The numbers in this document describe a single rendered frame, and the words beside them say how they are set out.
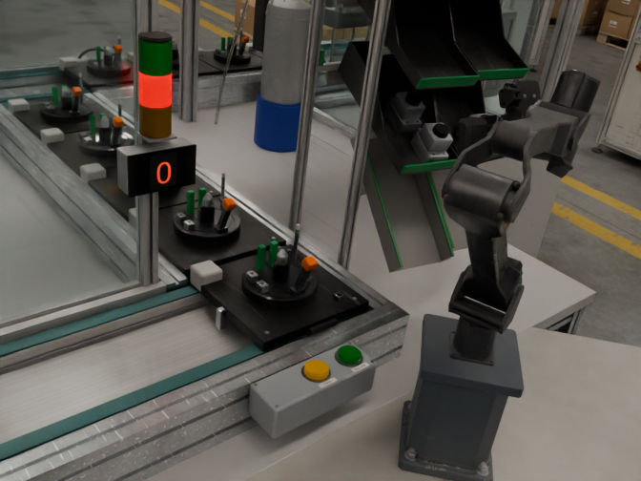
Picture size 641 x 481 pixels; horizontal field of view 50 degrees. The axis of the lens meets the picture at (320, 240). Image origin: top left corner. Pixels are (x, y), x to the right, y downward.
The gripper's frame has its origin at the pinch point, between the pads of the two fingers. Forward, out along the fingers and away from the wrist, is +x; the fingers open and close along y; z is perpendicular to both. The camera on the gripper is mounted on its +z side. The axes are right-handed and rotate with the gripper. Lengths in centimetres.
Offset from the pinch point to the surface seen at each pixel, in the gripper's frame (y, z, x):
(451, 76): -0.1, 8.2, 8.8
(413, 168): 4.3, -8.0, 13.0
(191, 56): 4, 8, 129
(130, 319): 54, -32, 27
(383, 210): 6.3, -17.0, 19.2
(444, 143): -1.6, -3.9, 11.9
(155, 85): 49, 8, 19
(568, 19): -125, 19, 93
